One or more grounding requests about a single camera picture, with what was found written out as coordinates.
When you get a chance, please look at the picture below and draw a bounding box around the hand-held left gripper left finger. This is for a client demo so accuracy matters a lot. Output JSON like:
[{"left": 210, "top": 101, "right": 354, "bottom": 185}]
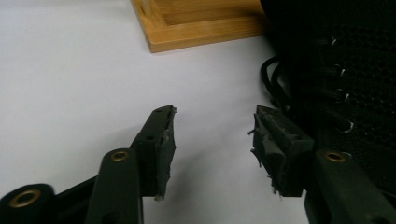
[{"left": 130, "top": 105, "right": 177, "bottom": 202}]

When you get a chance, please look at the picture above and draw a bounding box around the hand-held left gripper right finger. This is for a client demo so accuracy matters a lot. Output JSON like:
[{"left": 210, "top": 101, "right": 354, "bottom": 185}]
[{"left": 247, "top": 105, "right": 316, "bottom": 198}]

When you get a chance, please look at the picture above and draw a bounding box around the wooden three-tier shoe rack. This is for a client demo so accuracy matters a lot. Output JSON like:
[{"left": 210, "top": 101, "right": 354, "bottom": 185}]
[{"left": 130, "top": 0, "right": 270, "bottom": 54}]

